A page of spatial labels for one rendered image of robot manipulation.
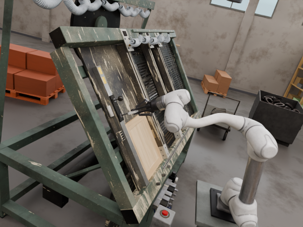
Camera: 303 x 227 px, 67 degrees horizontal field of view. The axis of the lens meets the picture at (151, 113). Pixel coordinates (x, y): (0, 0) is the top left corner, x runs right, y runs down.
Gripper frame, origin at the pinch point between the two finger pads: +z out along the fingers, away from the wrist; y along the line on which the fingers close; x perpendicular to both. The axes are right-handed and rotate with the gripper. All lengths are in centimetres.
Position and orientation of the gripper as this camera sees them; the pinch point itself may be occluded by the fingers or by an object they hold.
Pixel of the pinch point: (132, 112)
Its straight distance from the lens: 157.9
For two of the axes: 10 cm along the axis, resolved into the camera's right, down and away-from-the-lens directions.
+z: -8.6, 2.5, 4.5
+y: 3.6, 9.2, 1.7
